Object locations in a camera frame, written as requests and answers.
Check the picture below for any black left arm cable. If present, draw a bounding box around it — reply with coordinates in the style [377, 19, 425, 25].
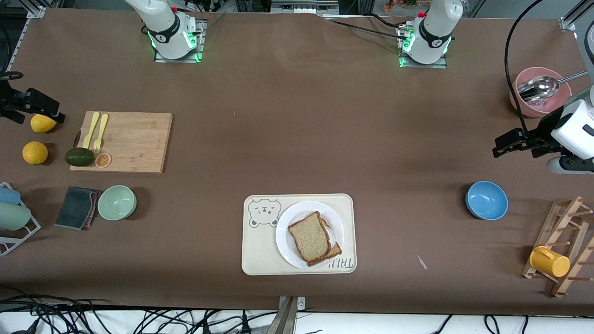
[505, 0, 548, 135]

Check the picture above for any dark grey folded cloth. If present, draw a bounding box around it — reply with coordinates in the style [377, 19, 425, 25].
[54, 186, 96, 229]

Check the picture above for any yellow plastic fork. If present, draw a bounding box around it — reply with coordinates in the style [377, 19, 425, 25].
[93, 114, 109, 154]

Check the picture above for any black cable across table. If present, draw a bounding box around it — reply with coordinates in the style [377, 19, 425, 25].
[323, 16, 407, 40]

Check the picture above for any wooden mug rack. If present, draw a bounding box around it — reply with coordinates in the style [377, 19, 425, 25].
[521, 196, 594, 298]

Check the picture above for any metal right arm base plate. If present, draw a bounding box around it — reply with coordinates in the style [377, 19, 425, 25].
[153, 19, 207, 64]

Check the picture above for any white round plate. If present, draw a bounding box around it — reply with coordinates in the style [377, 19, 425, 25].
[275, 200, 345, 270]

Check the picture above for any aluminium frame profile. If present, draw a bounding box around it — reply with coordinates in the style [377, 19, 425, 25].
[559, 0, 594, 31]

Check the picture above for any yellow toy lemon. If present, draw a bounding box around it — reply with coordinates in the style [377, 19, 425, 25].
[31, 114, 57, 134]
[22, 141, 49, 165]

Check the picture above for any cream tray with bear print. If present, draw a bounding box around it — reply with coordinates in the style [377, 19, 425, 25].
[241, 193, 357, 276]

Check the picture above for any black cable bundle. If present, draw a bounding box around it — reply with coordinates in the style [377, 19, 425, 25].
[0, 288, 279, 334]

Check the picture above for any blue bowl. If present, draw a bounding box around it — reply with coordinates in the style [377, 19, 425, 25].
[465, 181, 509, 221]

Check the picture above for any green avocado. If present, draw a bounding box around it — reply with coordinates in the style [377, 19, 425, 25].
[65, 148, 95, 167]

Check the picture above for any light blue cup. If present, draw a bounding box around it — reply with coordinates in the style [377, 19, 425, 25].
[0, 186, 21, 206]

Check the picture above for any mint green bowl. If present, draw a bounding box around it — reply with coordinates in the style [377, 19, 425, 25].
[97, 185, 137, 221]

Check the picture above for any grey metal frame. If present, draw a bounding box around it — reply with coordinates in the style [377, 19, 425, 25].
[271, 0, 340, 14]

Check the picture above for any grey wire cup rack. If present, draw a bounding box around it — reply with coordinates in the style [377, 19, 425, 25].
[0, 182, 41, 257]

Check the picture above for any wooden cutting board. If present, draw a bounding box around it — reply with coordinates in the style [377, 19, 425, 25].
[70, 111, 173, 174]

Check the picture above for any bread slice with brown crust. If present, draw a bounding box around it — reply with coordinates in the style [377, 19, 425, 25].
[288, 211, 331, 263]
[309, 218, 343, 267]

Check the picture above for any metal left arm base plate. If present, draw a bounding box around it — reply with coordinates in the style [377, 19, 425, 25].
[396, 23, 448, 69]

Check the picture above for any yellow mug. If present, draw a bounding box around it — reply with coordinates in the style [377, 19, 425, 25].
[529, 246, 571, 278]

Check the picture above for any pale green cup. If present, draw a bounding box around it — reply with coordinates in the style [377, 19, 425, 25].
[0, 202, 32, 231]

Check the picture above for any pink folded cloth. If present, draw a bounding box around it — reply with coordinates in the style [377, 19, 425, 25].
[84, 190, 103, 231]

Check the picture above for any yellow plastic knife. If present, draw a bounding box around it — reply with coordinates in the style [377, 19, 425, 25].
[83, 112, 100, 150]

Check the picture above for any large metal spoon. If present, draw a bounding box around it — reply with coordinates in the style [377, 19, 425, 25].
[517, 71, 589, 103]

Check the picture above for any pink bowl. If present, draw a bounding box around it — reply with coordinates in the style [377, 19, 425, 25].
[510, 67, 572, 118]

